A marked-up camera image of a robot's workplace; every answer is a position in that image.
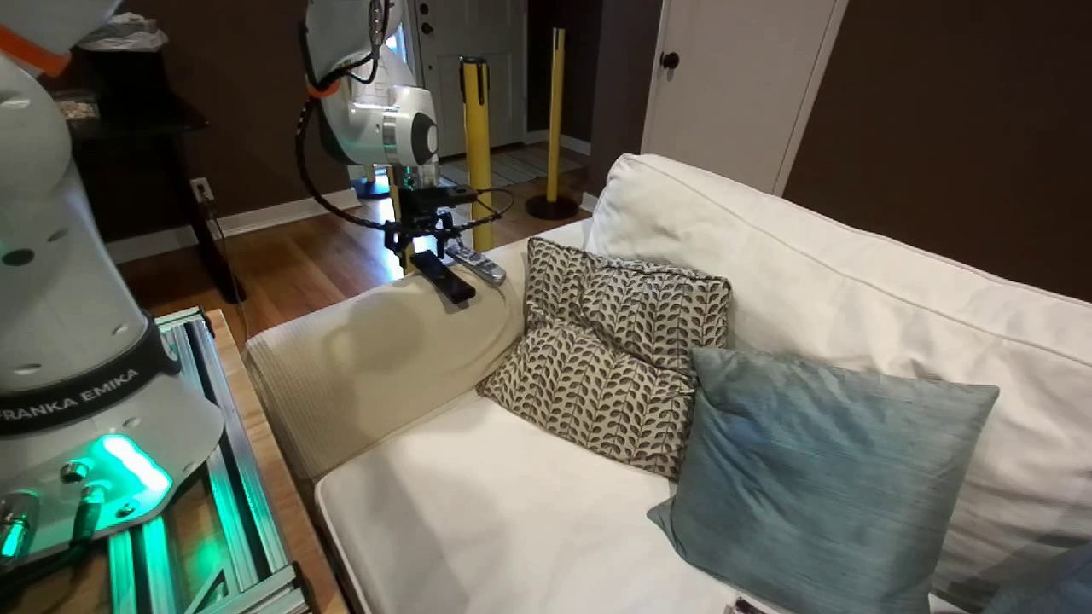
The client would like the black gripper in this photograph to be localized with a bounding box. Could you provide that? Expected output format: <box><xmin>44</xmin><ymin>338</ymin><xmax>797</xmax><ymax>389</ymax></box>
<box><xmin>386</xmin><ymin>183</ymin><xmax>460</xmax><ymax>261</ymax></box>

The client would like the black remote control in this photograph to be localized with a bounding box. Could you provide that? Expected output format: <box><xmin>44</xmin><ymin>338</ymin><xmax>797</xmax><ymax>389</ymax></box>
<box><xmin>411</xmin><ymin>250</ymin><xmax>478</xmax><ymax>308</ymax></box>

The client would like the white remote control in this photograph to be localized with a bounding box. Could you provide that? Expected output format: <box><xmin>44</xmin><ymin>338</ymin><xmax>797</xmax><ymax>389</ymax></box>
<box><xmin>444</xmin><ymin>234</ymin><xmax>510</xmax><ymax>289</ymax></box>

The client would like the grey door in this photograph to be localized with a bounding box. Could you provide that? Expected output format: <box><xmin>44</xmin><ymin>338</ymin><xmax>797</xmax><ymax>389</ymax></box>
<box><xmin>412</xmin><ymin>0</ymin><xmax>533</xmax><ymax>163</ymax></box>

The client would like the leaf patterned pillow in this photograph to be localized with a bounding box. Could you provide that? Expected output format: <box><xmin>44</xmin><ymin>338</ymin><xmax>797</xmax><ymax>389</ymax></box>
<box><xmin>476</xmin><ymin>234</ymin><xmax>735</xmax><ymax>483</ymax></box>

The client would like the white sofa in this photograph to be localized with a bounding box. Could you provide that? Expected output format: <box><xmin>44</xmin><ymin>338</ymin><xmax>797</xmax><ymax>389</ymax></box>
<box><xmin>243</xmin><ymin>151</ymin><xmax>1092</xmax><ymax>614</ymax></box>

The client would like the black side table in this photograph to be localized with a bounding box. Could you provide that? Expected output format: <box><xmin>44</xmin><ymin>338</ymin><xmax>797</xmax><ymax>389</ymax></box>
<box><xmin>62</xmin><ymin>43</ymin><xmax>249</xmax><ymax>308</ymax></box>

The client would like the white door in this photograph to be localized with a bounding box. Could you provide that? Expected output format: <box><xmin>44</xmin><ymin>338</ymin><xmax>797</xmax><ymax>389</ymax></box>
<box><xmin>638</xmin><ymin>0</ymin><xmax>852</xmax><ymax>198</ymax></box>

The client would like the grey crumpled cloth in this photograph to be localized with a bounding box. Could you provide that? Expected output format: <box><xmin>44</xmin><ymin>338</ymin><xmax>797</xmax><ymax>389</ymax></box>
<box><xmin>99</xmin><ymin>11</ymin><xmax>173</xmax><ymax>54</ymax></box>

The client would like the white sofa back cushion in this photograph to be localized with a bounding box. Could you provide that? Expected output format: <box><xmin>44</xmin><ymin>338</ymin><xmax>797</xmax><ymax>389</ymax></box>
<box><xmin>584</xmin><ymin>151</ymin><xmax>1092</xmax><ymax>574</ymax></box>

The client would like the large teal pillow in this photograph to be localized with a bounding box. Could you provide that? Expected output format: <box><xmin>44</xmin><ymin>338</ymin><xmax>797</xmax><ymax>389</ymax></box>
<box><xmin>646</xmin><ymin>344</ymin><xmax>1002</xmax><ymax>614</ymax></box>

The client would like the thick yellow post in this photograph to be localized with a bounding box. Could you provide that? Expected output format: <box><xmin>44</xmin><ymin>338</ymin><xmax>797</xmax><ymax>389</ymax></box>
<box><xmin>456</xmin><ymin>58</ymin><xmax>495</xmax><ymax>255</ymax></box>

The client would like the thin yellow post black base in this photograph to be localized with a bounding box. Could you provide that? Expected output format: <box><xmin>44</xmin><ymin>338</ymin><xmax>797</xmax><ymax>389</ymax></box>
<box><xmin>524</xmin><ymin>27</ymin><xmax>588</xmax><ymax>225</ymax></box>

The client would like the orange forearm strap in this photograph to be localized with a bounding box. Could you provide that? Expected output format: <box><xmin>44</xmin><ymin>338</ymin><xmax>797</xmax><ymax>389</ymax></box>
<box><xmin>304</xmin><ymin>67</ymin><xmax>348</xmax><ymax>103</ymax></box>

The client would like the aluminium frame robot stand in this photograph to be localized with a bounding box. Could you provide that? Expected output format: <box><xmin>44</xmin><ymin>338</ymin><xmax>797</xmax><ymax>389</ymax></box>
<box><xmin>0</xmin><ymin>304</ymin><xmax>315</xmax><ymax>614</ymax></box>

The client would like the orange upper arm strap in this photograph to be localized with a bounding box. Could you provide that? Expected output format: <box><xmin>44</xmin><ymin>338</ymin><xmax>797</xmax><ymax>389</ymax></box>
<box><xmin>0</xmin><ymin>23</ymin><xmax>77</xmax><ymax>81</ymax></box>

